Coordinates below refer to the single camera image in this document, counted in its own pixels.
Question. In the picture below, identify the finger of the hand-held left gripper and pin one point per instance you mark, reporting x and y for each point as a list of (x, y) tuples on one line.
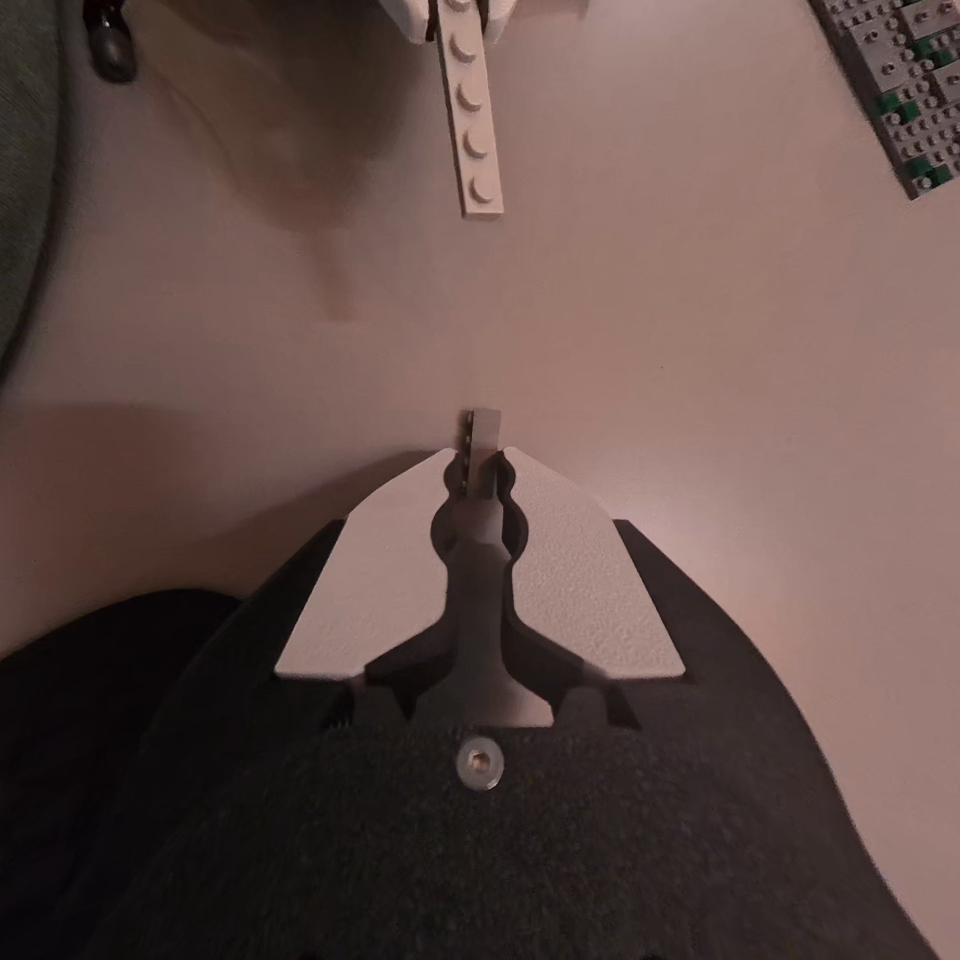
[(409, 19), (502, 15)]

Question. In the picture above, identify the long grey brick plate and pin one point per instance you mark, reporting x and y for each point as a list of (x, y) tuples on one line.
[(472, 135)]

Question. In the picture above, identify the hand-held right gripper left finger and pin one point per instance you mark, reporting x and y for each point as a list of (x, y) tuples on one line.
[(367, 592)]

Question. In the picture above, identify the grey brick baseplate build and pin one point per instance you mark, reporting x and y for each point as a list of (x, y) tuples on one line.
[(900, 82)]

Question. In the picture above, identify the grey slope brick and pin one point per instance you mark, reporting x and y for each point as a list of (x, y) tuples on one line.
[(486, 431)]

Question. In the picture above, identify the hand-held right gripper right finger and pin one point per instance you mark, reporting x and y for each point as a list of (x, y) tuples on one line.
[(600, 592)]

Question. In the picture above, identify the grey desk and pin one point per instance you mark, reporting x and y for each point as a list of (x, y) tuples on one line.
[(675, 300)]

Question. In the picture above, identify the person's green hoodie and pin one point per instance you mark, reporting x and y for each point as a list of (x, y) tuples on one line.
[(26, 187)]

